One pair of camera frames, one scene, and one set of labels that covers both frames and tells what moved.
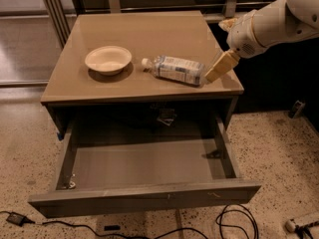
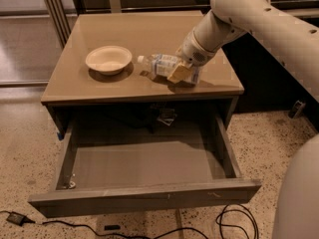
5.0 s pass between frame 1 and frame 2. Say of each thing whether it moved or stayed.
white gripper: moved
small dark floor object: stayed
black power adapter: stayed
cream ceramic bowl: stayed
